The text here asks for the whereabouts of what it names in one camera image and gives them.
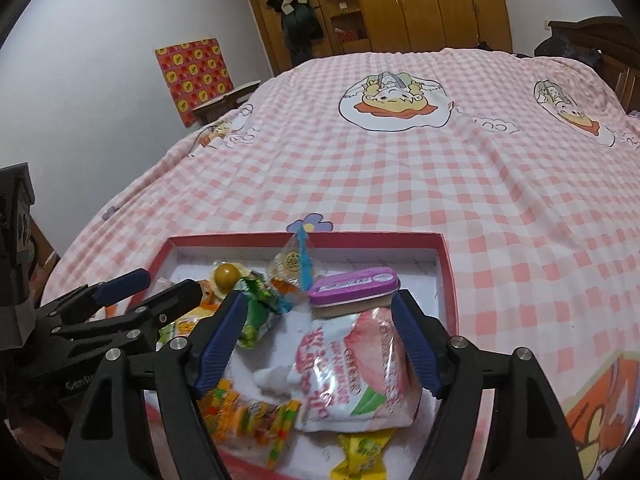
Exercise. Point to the open brown cardboard box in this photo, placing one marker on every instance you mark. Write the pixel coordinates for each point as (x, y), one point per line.
(225, 100)

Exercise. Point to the yellow packet with amber ball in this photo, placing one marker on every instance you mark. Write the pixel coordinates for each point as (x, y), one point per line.
(226, 275)

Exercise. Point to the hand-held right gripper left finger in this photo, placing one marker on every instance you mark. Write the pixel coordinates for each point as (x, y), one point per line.
(220, 345)

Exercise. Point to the dark wooden headboard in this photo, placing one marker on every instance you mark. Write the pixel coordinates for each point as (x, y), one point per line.
(620, 75)

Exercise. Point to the small red box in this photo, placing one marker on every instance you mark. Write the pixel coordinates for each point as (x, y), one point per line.
(350, 36)

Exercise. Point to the wooden wardrobe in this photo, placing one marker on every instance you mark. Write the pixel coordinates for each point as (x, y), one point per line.
(425, 5)

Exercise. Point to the pink checked printed blanket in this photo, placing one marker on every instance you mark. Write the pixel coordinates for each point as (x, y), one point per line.
(450, 160)

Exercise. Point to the yellow orange rice cracker packet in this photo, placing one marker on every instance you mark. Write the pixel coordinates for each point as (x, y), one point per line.
(177, 327)

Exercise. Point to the hanging dark clothes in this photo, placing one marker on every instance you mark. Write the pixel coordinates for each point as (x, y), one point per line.
(300, 25)

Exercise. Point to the red yellow wall poster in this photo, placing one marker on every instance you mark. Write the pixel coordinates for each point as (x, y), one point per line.
(192, 77)

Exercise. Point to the clear bag of colourful candies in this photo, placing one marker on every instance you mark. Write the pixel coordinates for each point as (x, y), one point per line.
(250, 410)

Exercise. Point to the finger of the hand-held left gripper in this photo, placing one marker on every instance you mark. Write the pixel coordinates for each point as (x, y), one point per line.
(165, 302)
(122, 285)

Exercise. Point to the purple tin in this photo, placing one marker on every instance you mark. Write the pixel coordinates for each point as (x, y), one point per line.
(350, 285)

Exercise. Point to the purple blue candy packet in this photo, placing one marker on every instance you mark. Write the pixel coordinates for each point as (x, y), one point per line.
(290, 262)

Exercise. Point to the dark cloth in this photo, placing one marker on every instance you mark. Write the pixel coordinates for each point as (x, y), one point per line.
(565, 42)

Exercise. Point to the small green candy packet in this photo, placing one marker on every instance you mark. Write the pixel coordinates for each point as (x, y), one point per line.
(255, 317)

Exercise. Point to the white pink spout pouch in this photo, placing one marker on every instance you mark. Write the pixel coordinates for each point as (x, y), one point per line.
(350, 375)

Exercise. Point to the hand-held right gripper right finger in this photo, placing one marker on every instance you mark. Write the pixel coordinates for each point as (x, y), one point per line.
(417, 345)

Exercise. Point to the yellow packet with green print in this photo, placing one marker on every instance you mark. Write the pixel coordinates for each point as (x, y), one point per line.
(362, 455)

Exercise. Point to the shallow red cardboard box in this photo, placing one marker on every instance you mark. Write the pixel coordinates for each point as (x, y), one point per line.
(350, 255)

